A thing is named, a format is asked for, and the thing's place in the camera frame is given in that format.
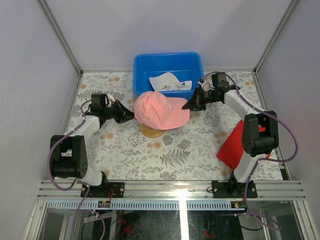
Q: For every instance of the wooden hat stand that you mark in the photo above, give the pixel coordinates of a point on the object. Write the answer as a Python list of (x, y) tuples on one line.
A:
[(150, 132)]

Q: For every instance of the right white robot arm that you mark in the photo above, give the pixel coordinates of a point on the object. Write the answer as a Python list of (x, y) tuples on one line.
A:
[(260, 128)]

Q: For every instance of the slotted cable duct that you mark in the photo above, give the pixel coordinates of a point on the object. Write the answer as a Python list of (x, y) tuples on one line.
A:
[(192, 205)]

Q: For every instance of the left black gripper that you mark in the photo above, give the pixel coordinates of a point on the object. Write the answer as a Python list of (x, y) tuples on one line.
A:
[(124, 114)]

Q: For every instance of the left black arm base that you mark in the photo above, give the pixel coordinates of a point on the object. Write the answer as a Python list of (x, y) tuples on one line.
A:
[(114, 190)]

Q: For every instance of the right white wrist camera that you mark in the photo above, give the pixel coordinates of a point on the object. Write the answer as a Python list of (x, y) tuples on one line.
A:
[(205, 84)]

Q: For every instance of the red cloth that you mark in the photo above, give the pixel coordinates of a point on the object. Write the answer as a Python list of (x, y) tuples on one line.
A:
[(232, 152)]

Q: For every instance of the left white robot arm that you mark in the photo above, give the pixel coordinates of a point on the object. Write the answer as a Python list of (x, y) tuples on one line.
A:
[(67, 161)]

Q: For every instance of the pink baseball cap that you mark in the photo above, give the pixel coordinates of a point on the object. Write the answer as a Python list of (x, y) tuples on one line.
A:
[(159, 112)]

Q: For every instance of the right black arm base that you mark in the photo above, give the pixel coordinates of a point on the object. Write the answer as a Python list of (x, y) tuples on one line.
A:
[(232, 190)]

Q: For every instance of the white cloth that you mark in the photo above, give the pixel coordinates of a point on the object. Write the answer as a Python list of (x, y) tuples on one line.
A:
[(169, 82)]

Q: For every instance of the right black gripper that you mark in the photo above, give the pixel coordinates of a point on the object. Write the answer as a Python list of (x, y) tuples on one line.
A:
[(198, 106)]

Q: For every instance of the aluminium front rail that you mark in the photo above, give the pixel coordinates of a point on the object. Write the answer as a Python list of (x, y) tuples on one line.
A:
[(265, 190)]

